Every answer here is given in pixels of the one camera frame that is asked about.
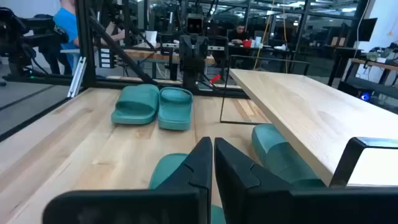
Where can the black equipment stand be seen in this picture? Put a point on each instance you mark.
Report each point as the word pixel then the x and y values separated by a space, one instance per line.
pixel 18 40

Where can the red cup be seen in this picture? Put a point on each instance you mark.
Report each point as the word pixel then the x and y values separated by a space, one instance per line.
pixel 247 43

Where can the silver aluminium bar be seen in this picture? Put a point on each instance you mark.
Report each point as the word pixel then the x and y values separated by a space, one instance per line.
pixel 77 77

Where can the green rubber slide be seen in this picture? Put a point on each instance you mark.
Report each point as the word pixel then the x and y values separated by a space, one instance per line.
pixel 276 152
pixel 136 105
pixel 175 109
pixel 168 169

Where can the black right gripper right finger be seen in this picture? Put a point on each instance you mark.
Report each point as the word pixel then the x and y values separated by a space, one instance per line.
pixel 255 202

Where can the wooden side desk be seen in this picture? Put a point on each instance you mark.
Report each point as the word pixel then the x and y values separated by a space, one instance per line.
pixel 373 63

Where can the black metal rig frame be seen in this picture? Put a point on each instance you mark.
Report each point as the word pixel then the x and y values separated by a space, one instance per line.
pixel 85 46

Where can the black monitor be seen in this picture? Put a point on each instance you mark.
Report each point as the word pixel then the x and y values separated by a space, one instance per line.
pixel 367 29

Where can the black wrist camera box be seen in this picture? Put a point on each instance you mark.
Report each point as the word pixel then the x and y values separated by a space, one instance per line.
pixel 195 25

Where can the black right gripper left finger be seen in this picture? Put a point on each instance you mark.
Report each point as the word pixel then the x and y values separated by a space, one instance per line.
pixel 186 205

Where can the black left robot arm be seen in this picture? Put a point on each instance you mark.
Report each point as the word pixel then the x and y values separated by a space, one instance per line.
pixel 192 71

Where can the wooden workbench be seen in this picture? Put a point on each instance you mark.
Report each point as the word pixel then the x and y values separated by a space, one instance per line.
pixel 149 55

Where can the black computer tower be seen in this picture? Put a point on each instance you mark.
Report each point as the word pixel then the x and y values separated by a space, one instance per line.
pixel 354 90

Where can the wooden shelf with black legs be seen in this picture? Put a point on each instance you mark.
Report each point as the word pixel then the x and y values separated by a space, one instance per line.
pixel 311 109

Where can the person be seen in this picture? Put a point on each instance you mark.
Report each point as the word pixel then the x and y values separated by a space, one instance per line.
pixel 66 25
pixel 239 32

